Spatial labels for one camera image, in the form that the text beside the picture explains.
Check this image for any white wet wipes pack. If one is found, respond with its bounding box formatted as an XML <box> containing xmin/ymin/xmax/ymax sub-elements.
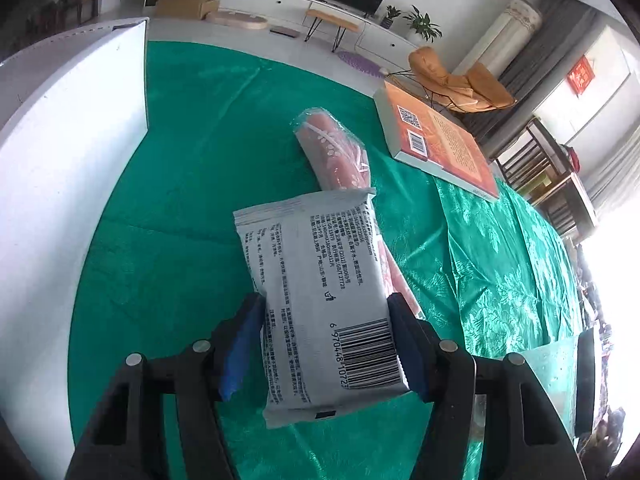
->
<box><xmin>233</xmin><ymin>188</ymin><xmax>409</xmax><ymax>428</ymax></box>

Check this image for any pink cloth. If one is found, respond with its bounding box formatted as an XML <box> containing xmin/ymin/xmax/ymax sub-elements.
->
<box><xmin>294</xmin><ymin>108</ymin><xmax>425</xmax><ymax>320</ymax></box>

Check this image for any clear jar black lid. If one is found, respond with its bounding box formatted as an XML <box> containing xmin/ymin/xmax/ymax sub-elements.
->
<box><xmin>523</xmin><ymin>327</ymin><xmax>602</xmax><ymax>440</ymax></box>

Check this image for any green satin tablecloth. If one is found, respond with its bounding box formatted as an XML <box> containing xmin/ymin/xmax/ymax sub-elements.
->
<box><xmin>67</xmin><ymin>40</ymin><xmax>584</xmax><ymax>480</ymax></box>

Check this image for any wooden railing chair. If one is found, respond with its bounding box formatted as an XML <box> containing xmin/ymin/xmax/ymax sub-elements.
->
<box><xmin>496</xmin><ymin>117</ymin><xmax>597</xmax><ymax>244</ymax></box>

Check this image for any orange book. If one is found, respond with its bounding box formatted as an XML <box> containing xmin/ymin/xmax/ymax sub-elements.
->
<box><xmin>373</xmin><ymin>82</ymin><xmax>499</xmax><ymax>202</ymax></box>

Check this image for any white storage box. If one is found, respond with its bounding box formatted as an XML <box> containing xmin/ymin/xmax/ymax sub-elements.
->
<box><xmin>1</xmin><ymin>18</ymin><xmax>148</xmax><ymax>479</ymax></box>

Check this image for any orange lounge chair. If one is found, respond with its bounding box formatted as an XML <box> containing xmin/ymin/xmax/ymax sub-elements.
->
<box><xmin>392</xmin><ymin>47</ymin><xmax>516</xmax><ymax>114</ymax></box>

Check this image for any white floor air conditioner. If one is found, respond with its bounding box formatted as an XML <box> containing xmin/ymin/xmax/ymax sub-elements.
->
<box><xmin>454</xmin><ymin>0</ymin><xmax>542</xmax><ymax>78</ymax></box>

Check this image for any purple floor mat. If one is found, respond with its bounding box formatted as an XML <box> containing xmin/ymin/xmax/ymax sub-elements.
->
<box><xmin>337</xmin><ymin>51</ymin><xmax>384</xmax><ymax>78</ymax></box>

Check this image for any white TV cabinet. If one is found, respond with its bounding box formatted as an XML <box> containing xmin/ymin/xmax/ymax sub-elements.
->
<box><xmin>220</xmin><ymin>0</ymin><xmax>418</xmax><ymax>66</ymax></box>

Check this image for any green potted plant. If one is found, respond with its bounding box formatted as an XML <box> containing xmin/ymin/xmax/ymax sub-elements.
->
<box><xmin>404</xmin><ymin>6</ymin><xmax>442</xmax><ymax>42</ymax></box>

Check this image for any small wooden bench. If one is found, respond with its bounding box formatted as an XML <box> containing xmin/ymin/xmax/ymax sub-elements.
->
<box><xmin>304</xmin><ymin>8</ymin><xmax>360</xmax><ymax>53</ymax></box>

